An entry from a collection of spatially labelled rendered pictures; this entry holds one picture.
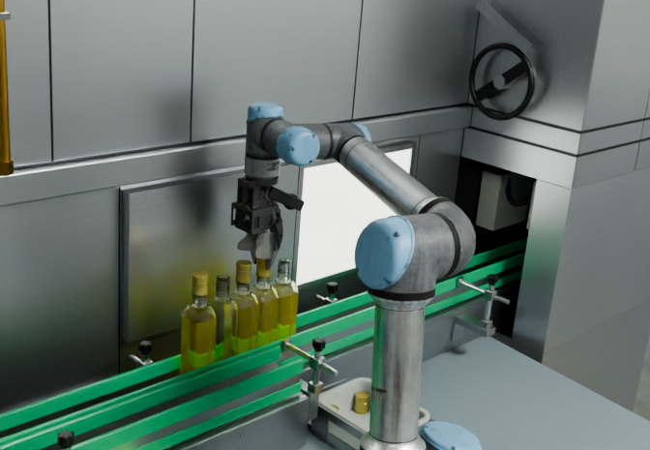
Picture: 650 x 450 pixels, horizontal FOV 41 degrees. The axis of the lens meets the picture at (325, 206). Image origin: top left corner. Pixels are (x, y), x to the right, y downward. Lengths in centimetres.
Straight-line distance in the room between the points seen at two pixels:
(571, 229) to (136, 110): 126
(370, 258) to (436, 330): 99
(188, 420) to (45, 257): 43
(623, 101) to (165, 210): 132
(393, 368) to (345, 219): 84
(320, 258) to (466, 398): 51
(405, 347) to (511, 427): 77
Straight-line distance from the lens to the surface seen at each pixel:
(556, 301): 257
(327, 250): 226
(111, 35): 177
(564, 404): 237
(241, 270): 190
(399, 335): 149
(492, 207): 274
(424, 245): 145
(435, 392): 231
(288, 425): 197
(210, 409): 182
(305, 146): 171
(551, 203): 248
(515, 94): 250
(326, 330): 211
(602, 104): 246
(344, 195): 225
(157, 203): 187
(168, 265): 194
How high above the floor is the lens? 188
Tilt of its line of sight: 18 degrees down
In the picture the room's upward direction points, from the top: 5 degrees clockwise
